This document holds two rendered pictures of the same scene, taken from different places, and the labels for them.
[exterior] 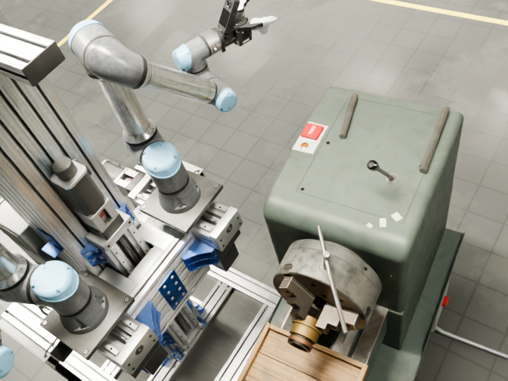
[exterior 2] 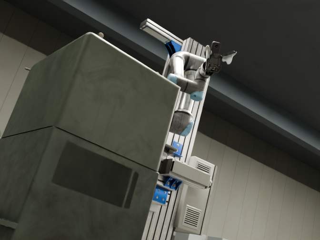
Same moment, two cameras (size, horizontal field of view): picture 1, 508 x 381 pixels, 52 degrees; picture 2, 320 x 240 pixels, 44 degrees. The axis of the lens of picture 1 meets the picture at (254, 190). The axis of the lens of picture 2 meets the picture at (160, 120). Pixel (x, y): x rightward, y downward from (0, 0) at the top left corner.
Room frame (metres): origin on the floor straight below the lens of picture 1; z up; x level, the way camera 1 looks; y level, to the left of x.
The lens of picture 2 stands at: (1.74, -1.90, 0.54)
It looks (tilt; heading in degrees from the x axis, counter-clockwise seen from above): 19 degrees up; 104
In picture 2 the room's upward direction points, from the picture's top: 16 degrees clockwise
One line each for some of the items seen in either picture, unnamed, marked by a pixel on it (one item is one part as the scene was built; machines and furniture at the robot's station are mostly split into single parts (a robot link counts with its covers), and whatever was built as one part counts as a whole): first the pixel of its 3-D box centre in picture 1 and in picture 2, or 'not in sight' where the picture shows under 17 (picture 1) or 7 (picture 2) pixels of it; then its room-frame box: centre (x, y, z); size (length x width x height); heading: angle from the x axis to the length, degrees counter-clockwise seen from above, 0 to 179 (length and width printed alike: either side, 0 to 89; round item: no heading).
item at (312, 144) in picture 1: (311, 143); not in sight; (1.21, -0.24, 1.23); 0.13 x 0.08 x 0.06; 138
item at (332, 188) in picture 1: (365, 193); (89, 113); (1.06, -0.37, 1.06); 0.59 x 0.48 x 0.39; 138
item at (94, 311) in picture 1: (78, 304); not in sight; (0.88, 0.62, 1.21); 0.15 x 0.15 x 0.10
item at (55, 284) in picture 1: (58, 286); not in sight; (0.88, 0.63, 1.33); 0.13 x 0.12 x 0.14; 64
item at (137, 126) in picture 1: (123, 100); (188, 94); (1.34, 0.31, 1.54); 0.15 x 0.12 x 0.55; 22
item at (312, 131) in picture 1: (312, 131); not in sight; (1.23, -0.25, 1.26); 0.06 x 0.06 x 0.02; 48
